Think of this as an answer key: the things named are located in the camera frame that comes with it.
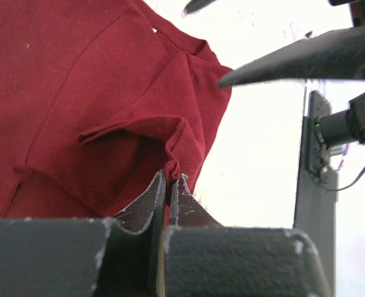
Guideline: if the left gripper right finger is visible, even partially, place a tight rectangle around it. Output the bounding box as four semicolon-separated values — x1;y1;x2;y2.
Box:
164;176;331;296

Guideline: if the dark red t-shirt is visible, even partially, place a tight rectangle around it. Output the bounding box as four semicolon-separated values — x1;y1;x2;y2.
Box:
0;1;231;217

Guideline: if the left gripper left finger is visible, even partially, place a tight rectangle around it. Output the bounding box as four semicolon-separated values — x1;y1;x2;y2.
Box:
0;171;166;296

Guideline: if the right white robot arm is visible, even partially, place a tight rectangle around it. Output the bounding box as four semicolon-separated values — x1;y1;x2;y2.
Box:
181;1;365;296

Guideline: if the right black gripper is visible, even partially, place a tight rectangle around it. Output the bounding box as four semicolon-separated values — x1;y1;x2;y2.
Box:
218;0;365;88

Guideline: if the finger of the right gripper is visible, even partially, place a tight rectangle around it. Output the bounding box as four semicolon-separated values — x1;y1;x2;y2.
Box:
183;0;216;15

